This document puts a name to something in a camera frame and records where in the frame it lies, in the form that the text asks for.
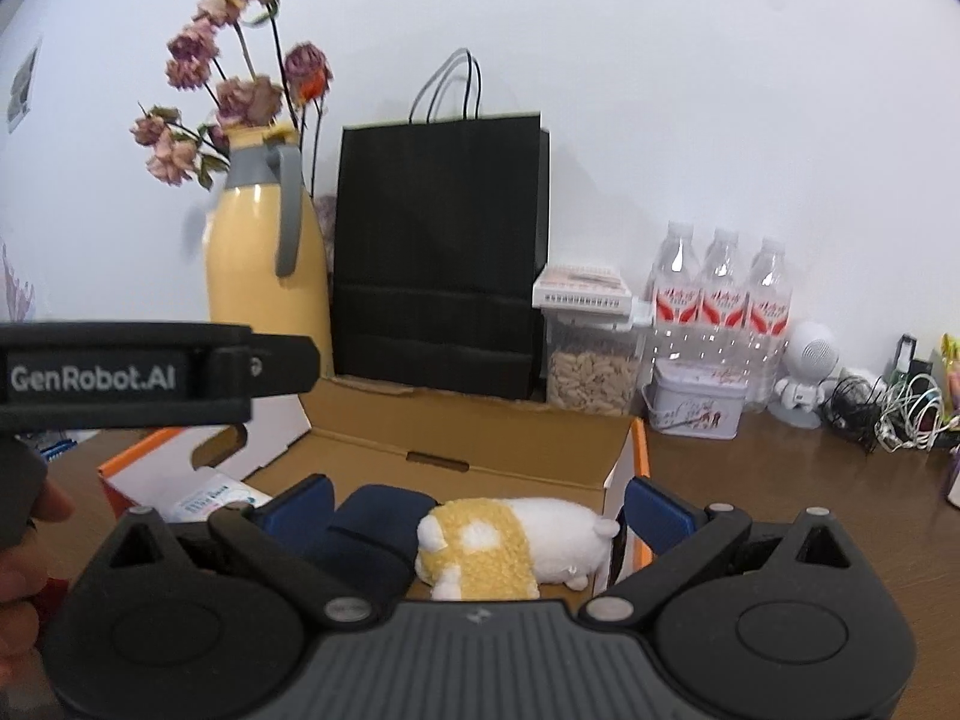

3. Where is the navy blue pouch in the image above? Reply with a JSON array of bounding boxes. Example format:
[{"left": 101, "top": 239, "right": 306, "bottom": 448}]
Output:
[{"left": 306, "top": 484, "right": 438, "bottom": 608}]

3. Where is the wet wipes pack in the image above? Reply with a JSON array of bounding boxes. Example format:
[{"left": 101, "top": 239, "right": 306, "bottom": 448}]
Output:
[{"left": 153, "top": 468, "right": 272, "bottom": 523}]

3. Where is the yellow white plush toy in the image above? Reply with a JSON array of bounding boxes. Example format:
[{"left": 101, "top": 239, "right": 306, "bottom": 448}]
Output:
[{"left": 415, "top": 497, "right": 620, "bottom": 601}]

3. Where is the person left hand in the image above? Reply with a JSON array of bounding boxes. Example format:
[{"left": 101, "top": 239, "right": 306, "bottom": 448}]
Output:
[{"left": 0, "top": 475, "right": 77, "bottom": 685}]

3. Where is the red cardboard box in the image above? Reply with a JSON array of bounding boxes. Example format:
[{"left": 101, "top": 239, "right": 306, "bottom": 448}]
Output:
[{"left": 98, "top": 379, "right": 647, "bottom": 598}]

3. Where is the small white tin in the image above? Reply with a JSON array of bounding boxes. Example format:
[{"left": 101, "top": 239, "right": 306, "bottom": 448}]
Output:
[{"left": 644, "top": 359, "right": 748, "bottom": 440}]

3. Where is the clear nut container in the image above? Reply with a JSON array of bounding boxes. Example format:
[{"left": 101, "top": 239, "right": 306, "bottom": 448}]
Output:
[{"left": 545, "top": 312, "right": 643, "bottom": 416}]

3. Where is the left water bottle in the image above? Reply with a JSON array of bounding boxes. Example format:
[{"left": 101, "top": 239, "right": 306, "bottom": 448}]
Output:
[{"left": 644, "top": 221, "right": 700, "bottom": 382}]

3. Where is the water bottle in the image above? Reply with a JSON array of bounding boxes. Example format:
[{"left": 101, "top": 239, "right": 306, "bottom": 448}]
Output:
[
  {"left": 745, "top": 239, "right": 793, "bottom": 411},
  {"left": 700, "top": 227, "right": 747, "bottom": 364},
  {"left": 644, "top": 221, "right": 700, "bottom": 382}
]

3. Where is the white robot toy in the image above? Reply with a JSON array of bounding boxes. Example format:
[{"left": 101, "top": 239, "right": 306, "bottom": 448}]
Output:
[{"left": 766, "top": 320, "right": 839, "bottom": 431}]

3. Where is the right water bottle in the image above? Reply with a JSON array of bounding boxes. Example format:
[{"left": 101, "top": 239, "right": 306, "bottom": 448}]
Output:
[{"left": 745, "top": 239, "right": 793, "bottom": 411}]

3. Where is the middle water bottle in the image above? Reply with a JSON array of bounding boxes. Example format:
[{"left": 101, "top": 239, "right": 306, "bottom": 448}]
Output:
[{"left": 700, "top": 227, "right": 747, "bottom": 364}]

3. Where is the yellow thermos jug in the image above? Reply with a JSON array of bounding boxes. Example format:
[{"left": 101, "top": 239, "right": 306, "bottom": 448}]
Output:
[{"left": 203, "top": 122, "right": 334, "bottom": 379}]

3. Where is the white flat box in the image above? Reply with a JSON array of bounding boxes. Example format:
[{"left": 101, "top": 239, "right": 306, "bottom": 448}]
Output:
[{"left": 532, "top": 263, "right": 633, "bottom": 316}]

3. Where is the dried pink rose bouquet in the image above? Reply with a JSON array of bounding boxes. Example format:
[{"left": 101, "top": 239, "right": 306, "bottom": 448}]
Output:
[{"left": 130, "top": 0, "right": 334, "bottom": 188}]

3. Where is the black paper bag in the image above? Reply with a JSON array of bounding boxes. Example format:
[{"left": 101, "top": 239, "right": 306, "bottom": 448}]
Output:
[{"left": 331, "top": 49, "right": 550, "bottom": 400}]

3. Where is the purple tissue box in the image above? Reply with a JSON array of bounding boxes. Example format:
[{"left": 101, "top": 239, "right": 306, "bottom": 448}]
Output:
[{"left": 942, "top": 447, "right": 960, "bottom": 509}]

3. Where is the colourful snack bag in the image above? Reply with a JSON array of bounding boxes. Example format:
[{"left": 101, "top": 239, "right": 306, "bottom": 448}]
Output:
[{"left": 940, "top": 333, "right": 960, "bottom": 413}]

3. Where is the tangled cables pile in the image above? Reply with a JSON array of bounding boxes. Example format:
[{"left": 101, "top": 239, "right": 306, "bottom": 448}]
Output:
[{"left": 820, "top": 331, "right": 960, "bottom": 457}]

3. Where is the wall poster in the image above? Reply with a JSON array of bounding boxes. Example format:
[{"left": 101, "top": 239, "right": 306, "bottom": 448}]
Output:
[{"left": 7, "top": 39, "right": 43, "bottom": 133}]

